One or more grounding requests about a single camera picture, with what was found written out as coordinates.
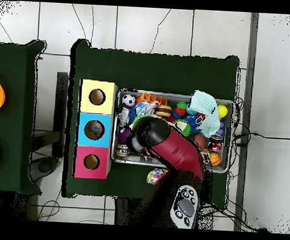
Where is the orange plastic toy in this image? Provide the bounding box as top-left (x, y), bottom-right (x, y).
top-left (140, 92), bottom-right (169, 106)

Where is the toy burger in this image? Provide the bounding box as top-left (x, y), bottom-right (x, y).
top-left (154, 104), bottom-right (173, 120)

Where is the silver crumpled packet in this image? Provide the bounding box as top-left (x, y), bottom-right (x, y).
top-left (117, 107), bottom-right (132, 129)

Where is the mint green cloth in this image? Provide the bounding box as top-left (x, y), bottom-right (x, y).
top-left (185, 89), bottom-right (224, 138)

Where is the colourful dotted packet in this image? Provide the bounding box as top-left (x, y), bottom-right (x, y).
top-left (146, 167), bottom-right (169, 187)

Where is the clear shallow bin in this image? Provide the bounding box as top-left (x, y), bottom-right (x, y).
top-left (111, 89), bottom-right (236, 175)

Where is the small orange basketball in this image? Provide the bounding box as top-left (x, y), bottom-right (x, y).
top-left (207, 152), bottom-right (222, 167)

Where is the dark green table cloth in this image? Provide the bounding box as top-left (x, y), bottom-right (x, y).
top-left (0, 36), bottom-right (48, 196)
top-left (62, 38), bottom-right (241, 207)

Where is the purple spiky ball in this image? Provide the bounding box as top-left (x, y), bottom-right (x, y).
top-left (117, 126), bottom-right (134, 146)

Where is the black cable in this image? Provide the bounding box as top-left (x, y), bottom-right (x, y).
top-left (233, 130), bottom-right (290, 143)

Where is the brown rubber ball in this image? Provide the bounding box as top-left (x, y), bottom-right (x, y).
top-left (193, 133), bottom-right (208, 151)

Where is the yellow ball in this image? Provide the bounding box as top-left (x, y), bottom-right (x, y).
top-left (216, 104), bottom-right (229, 119)

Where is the black and white soccer ball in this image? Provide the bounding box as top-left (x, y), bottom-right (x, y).
top-left (121, 93), bottom-right (137, 109)

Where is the wooden box with three holes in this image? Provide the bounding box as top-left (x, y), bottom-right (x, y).
top-left (74, 79), bottom-right (119, 181)

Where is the black stand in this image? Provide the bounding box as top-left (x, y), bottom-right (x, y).
top-left (30, 70), bottom-right (70, 182)

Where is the small green spiky ball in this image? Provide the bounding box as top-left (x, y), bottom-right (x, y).
top-left (175, 118), bottom-right (192, 138)

